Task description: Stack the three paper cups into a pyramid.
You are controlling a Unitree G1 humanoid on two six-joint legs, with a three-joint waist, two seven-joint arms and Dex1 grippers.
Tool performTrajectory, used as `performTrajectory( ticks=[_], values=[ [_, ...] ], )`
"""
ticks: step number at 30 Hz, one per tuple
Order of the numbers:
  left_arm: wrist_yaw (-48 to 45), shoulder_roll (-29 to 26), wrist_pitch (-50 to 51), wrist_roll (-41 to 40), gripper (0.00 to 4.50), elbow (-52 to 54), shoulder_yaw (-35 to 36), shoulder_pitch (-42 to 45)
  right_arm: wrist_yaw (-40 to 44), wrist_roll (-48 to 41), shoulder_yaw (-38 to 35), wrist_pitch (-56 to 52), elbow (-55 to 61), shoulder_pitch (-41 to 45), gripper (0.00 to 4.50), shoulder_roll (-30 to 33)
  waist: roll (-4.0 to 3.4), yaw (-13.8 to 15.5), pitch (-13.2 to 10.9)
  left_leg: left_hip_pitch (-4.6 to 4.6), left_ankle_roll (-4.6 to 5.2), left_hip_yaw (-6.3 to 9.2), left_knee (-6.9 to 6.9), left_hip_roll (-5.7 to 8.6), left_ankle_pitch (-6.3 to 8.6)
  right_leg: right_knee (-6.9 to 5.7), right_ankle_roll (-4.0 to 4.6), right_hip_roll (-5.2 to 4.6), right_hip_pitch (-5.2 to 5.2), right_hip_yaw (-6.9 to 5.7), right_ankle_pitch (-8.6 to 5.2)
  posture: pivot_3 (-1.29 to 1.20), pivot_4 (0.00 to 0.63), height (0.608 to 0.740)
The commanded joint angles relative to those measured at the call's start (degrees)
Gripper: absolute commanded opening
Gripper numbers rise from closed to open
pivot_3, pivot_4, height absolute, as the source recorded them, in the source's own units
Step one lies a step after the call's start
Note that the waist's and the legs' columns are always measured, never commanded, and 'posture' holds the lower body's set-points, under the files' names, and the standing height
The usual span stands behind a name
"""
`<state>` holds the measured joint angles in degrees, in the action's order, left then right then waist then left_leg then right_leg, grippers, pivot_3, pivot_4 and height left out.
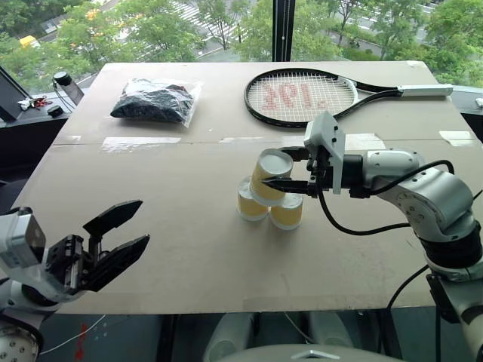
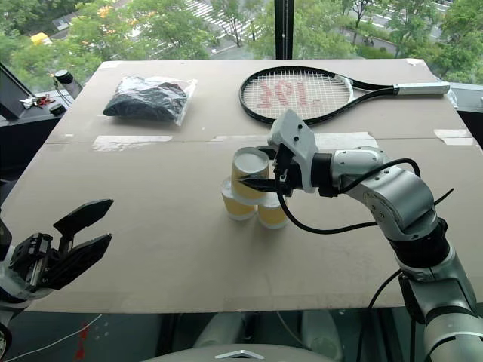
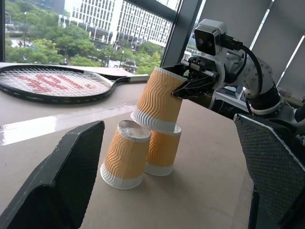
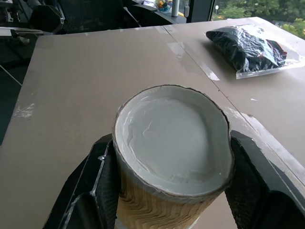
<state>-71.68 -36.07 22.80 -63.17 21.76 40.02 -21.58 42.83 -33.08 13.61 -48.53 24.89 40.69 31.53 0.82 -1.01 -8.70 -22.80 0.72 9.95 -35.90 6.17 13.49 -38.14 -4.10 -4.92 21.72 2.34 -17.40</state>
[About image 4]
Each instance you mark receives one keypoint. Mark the black office chair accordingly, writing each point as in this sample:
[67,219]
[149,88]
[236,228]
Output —
[81,15]

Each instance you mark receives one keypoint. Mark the black desk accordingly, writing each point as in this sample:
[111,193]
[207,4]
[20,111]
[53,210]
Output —
[155,13]

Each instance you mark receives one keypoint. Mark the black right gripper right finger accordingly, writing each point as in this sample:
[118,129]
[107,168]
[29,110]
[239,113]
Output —
[257,190]

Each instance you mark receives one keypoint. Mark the brown ribbed paper cup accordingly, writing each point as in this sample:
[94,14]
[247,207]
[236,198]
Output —
[171,152]

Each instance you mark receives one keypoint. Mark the colourful toy pile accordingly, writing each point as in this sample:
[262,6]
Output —
[162,4]

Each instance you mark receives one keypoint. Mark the grey metal post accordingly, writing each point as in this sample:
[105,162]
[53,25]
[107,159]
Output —
[175,7]

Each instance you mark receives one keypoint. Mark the clear bag of black items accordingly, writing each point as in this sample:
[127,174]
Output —
[250,51]

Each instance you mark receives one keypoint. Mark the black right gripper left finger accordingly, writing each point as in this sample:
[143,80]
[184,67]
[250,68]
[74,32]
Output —
[95,190]

